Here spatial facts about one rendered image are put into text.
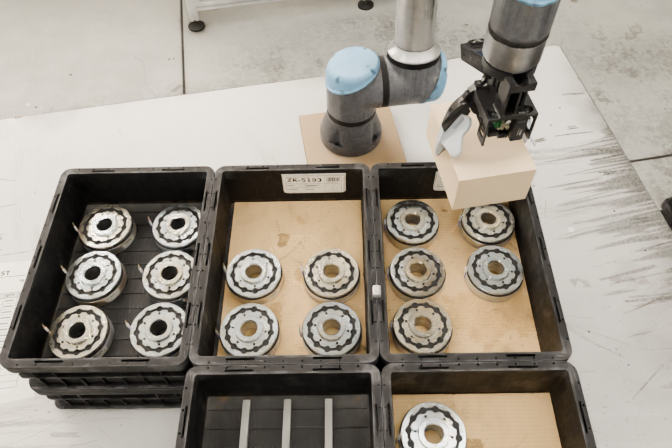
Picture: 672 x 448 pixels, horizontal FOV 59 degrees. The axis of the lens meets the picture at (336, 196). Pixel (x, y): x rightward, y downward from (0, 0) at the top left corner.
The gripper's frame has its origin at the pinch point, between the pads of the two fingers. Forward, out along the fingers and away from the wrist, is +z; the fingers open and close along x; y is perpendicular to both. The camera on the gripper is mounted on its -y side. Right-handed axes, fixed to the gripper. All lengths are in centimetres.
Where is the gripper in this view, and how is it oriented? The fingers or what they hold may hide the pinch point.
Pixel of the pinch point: (479, 144)
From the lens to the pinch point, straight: 98.4
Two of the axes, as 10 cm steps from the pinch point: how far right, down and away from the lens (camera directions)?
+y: 1.7, 8.0, -5.8
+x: 9.9, -1.5, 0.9
